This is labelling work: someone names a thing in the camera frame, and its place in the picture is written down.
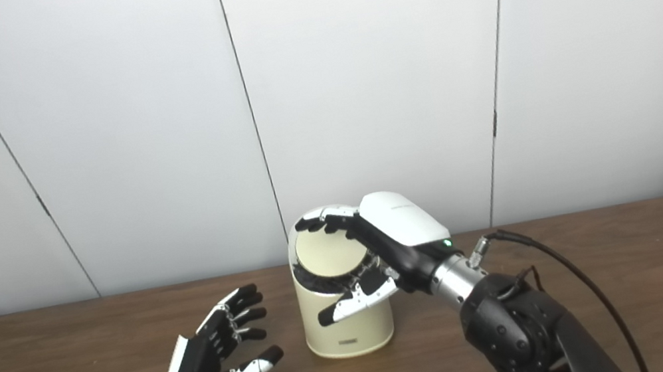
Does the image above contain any thin red wire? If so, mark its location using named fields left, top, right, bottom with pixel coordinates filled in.
left=498, top=266, right=546, bottom=303

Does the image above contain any cream-colored bin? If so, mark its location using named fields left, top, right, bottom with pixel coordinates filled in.
left=280, top=198, right=400, bottom=365

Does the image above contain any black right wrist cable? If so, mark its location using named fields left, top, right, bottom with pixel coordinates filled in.
left=464, top=209, right=650, bottom=372

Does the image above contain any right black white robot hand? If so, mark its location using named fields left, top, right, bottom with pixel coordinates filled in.
left=291, top=179, right=472, bottom=329

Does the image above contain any cream round bin lid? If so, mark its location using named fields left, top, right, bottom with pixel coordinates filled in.
left=290, top=213, right=377, bottom=286

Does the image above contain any black bin liner bag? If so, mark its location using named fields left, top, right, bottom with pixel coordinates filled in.
left=292, top=253, right=383, bottom=303

